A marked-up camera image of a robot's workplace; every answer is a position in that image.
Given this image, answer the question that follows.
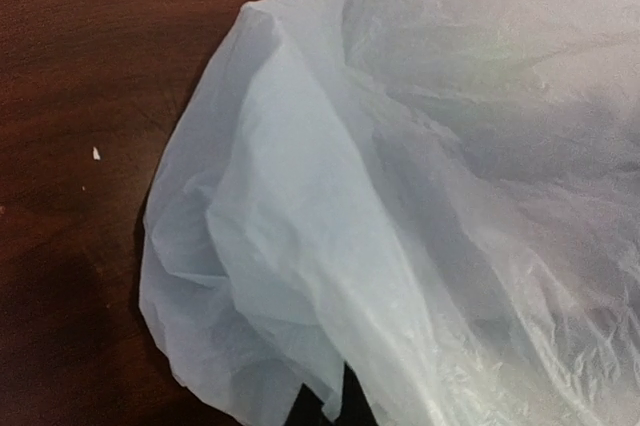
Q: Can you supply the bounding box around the light blue printed plastic bag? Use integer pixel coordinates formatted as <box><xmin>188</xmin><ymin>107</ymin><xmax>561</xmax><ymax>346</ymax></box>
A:
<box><xmin>140</xmin><ymin>0</ymin><xmax>639</xmax><ymax>425</ymax></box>

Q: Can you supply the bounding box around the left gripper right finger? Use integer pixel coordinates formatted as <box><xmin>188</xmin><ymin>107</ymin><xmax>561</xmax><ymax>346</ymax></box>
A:
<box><xmin>337</xmin><ymin>364</ymin><xmax>378</xmax><ymax>426</ymax></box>

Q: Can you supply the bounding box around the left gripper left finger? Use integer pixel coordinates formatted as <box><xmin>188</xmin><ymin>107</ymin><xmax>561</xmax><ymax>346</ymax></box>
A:
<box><xmin>284</xmin><ymin>385</ymin><xmax>325</xmax><ymax>426</ymax></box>

